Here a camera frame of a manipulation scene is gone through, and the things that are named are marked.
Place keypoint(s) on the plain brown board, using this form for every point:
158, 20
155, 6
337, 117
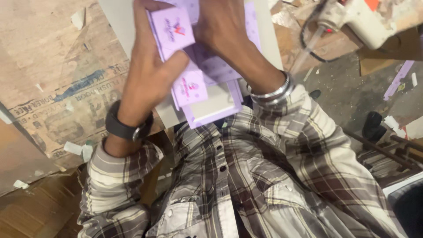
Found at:
19, 158

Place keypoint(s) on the brown cardboard sheet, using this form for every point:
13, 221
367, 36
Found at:
36, 211

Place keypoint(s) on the grey cardboard sheet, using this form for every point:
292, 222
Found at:
115, 19

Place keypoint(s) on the white paper scrap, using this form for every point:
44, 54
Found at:
20, 184
78, 18
77, 149
393, 125

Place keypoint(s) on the translucent glue stick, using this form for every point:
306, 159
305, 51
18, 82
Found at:
307, 49

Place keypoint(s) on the black wristwatch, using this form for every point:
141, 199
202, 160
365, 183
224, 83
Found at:
124, 127

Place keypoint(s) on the dark wooden frame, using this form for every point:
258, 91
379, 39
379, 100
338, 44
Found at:
386, 155

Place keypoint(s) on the lilac paper strip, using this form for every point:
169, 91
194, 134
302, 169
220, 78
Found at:
398, 79

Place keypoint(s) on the small lilac box with logo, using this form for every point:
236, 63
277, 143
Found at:
190, 89

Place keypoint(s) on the lilac dotted box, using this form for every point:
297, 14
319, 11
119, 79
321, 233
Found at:
218, 67

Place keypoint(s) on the black seat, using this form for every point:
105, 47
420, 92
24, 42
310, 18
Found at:
408, 208

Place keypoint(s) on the person's left hand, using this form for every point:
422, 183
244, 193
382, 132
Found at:
145, 79

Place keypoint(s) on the printed brown plywood board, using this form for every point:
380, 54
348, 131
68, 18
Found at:
56, 72

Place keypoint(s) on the person's right hand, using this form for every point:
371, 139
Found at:
224, 29

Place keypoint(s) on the lilac box lid with logo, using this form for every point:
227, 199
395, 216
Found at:
171, 29

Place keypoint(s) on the white glue gun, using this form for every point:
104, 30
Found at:
360, 19

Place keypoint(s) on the brown plaid shirt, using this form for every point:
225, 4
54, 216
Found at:
257, 178

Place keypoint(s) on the silver bangle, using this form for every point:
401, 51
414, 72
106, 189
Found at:
274, 92

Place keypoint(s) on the lilac tray with white inside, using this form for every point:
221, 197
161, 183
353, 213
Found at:
214, 105

